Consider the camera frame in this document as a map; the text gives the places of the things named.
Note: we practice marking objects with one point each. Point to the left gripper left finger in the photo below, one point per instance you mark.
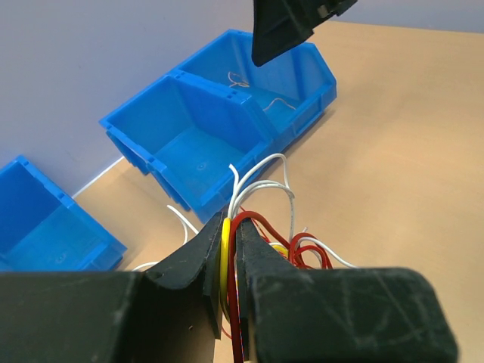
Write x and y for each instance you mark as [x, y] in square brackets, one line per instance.
[168, 313]

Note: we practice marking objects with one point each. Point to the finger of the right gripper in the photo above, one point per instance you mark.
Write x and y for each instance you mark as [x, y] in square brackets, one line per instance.
[281, 25]

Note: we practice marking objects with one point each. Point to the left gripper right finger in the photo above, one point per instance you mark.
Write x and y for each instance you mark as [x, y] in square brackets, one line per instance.
[338, 315]

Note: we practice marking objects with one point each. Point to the right blue bin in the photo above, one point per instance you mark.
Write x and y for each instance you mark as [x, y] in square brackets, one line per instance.
[287, 95]

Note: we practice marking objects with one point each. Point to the middle blue bin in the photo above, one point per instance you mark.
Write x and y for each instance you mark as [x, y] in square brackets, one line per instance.
[186, 132]

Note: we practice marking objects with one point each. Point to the small blue bin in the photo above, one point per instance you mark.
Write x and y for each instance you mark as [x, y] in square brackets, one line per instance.
[44, 229]

